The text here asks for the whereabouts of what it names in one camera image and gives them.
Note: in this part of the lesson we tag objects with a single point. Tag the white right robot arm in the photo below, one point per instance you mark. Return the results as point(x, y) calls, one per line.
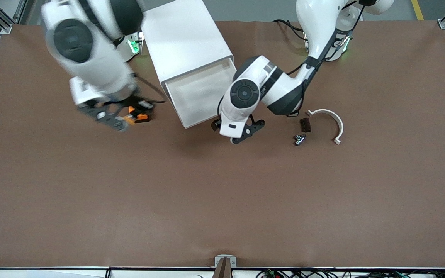
point(102, 58)

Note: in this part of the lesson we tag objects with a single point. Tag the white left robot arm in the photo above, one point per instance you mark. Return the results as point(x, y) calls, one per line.
point(323, 19)

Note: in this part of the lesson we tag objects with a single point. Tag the orange box with hole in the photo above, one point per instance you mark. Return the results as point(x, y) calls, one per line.
point(142, 117)

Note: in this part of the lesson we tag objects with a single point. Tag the silver metal fitting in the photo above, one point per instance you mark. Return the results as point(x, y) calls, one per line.
point(299, 139)

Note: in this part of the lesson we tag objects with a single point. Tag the small brown block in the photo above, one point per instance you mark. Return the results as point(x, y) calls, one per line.
point(305, 125)

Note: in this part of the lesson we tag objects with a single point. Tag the brown table cover mat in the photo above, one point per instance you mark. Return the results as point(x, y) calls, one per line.
point(222, 200)

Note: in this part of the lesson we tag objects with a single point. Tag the white curved plastic arc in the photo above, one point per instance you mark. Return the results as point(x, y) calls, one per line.
point(332, 114)

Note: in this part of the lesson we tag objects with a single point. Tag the brown bar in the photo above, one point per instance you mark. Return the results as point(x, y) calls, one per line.
point(224, 271)

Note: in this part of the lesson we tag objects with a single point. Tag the grey metal bracket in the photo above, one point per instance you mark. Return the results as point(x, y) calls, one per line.
point(218, 260)

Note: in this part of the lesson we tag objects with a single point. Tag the white table edge rail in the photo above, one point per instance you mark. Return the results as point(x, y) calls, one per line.
point(52, 273)

